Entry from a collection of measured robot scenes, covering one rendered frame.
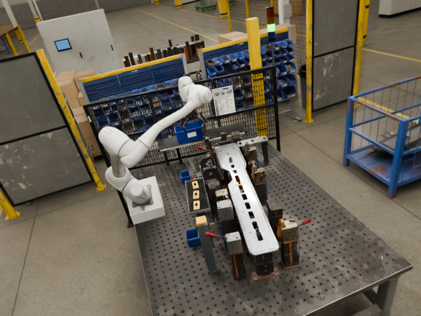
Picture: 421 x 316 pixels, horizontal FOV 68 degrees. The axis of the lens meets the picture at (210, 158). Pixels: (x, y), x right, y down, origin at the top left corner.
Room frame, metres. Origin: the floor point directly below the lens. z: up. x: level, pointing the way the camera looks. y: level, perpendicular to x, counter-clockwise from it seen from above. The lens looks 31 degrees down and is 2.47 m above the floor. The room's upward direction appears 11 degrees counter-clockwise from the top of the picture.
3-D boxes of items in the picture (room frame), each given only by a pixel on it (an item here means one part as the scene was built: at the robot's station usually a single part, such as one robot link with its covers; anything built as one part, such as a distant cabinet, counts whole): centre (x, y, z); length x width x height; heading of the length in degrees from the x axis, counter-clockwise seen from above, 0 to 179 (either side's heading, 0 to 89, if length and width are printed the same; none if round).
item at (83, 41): (8.79, 2.73, 1.22); 1.60 x 0.54 x 2.45; 103
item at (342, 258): (2.27, -0.03, 0.68); 2.56 x 1.61 x 0.04; 13
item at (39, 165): (3.73, 2.24, 1.00); 1.34 x 0.14 x 2.00; 103
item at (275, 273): (1.35, -0.21, 0.84); 0.18 x 0.06 x 0.29; 92
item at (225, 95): (3.00, -0.25, 1.30); 0.23 x 0.02 x 0.31; 92
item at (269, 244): (1.96, -0.19, 1.00); 1.38 x 0.22 x 0.02; 2
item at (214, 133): (2.87, 0.05, 1.01); 0.90 x 0.22 x 0.03; 92
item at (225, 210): (1.64, -0.03, 0.90); 0.13 x 0.10 x 0.41; 92
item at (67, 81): (6.62, 2.41, 0.52); 1.20 x 0.80 x 1.05; 10
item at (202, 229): (1.48, 0.13, 0.92); 0.08 x 0.08 x 0.44; 2
